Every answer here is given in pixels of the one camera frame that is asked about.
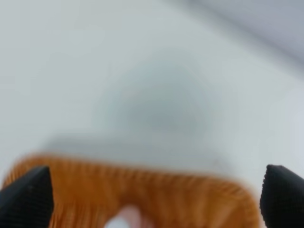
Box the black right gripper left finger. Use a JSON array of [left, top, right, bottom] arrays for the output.
[[0, 166, 54, 228]]

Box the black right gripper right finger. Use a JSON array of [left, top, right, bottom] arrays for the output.
[[259, 165, 304, 228]]

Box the orange woven wicker basket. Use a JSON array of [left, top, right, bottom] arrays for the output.
[[3, 154, 260, 228]]

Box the pink bottle with white cap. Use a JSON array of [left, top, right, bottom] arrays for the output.
[[104, 205, 154, 228]]

